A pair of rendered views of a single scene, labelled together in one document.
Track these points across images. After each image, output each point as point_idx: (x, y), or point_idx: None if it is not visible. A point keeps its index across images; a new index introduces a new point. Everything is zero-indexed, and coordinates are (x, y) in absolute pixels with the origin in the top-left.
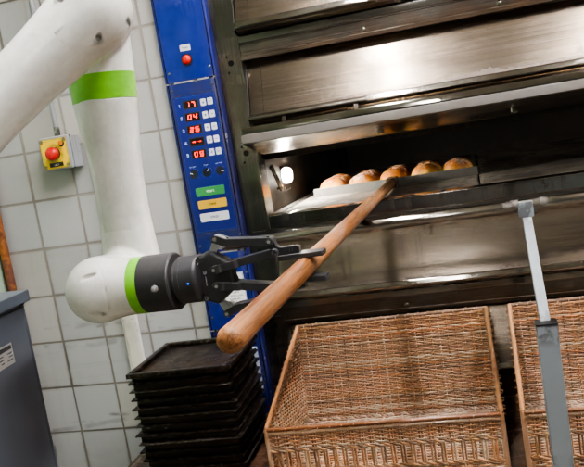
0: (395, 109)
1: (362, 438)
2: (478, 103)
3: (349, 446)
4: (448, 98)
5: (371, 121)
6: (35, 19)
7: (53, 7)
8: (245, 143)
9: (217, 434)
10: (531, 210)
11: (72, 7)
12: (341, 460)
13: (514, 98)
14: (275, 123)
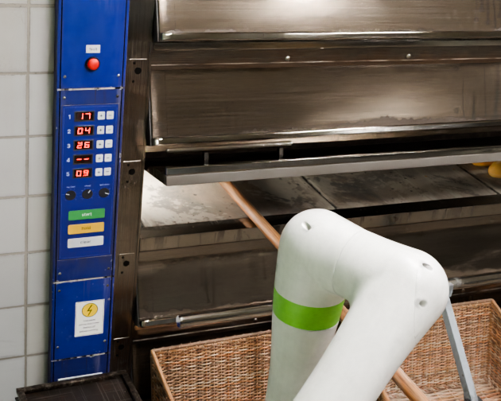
0: (324, 164)
1: None
2: (394, 166)
3: None
4: (370, 159)
5: (301, 174)
6: (398, 322)
7: (416, 312)
8: (170, 184)
9: None
10: (451, 292)
11: (432, 312)
12: None
13: (421, 165)
14: (207, 166)
